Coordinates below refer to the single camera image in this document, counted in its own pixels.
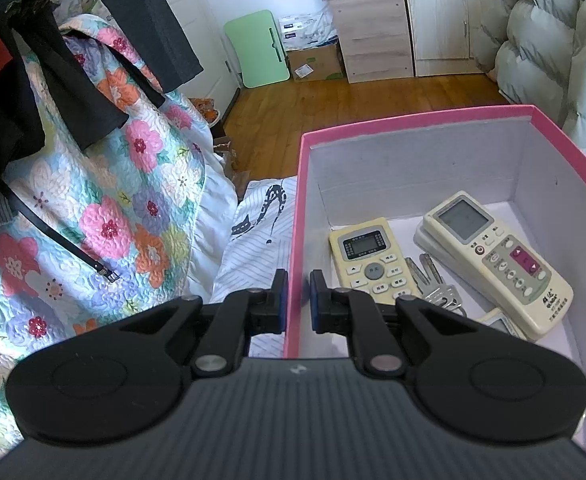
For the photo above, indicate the bunch of silver keys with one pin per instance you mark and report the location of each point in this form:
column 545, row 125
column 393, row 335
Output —
column 438, row 290

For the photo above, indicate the black hanging garment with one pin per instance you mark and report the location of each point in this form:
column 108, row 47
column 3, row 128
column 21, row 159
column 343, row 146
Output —
column 73, row 95

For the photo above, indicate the cardboard box with label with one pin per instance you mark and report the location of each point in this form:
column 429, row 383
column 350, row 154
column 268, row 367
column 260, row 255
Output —
column 318, row 62

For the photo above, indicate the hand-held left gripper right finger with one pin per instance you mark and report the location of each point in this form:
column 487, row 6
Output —
column 315, row 305

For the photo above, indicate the black belt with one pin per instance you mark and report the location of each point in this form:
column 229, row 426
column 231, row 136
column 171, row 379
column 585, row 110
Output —
column 48, row 227

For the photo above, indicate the wooden shelf cabinet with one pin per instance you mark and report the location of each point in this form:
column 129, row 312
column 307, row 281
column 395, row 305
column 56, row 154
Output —
column 373, row 35

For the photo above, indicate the large cream remote pink buttons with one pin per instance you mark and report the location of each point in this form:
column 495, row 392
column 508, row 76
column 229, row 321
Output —
column 513, row 265

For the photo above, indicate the white bed skirt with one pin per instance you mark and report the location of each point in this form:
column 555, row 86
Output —
column 213, row 220

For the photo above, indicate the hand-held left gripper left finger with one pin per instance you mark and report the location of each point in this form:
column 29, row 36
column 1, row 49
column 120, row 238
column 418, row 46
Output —
column 282, row 305

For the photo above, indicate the light wooden wardrobe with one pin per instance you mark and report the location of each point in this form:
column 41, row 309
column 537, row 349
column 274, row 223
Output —
column 438, row 25

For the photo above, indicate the floral quilt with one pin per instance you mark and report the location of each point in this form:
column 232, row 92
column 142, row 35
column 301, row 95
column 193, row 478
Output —
column 123, row 200

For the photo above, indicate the small yellow remote control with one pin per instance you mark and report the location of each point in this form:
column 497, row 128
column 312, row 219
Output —
column 373, row 255

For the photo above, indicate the grey puffer jacket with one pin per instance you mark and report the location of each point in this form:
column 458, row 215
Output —
column 548, row 45

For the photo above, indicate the pink cardboard box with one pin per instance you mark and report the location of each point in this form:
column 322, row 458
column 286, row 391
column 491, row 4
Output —
column 473, row 160

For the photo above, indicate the green folding table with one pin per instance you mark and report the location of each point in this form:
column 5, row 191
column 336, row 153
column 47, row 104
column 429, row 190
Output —
column 255, row 50

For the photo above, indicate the orange patterned bag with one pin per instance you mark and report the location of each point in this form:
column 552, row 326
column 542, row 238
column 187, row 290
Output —
column 205, row 110

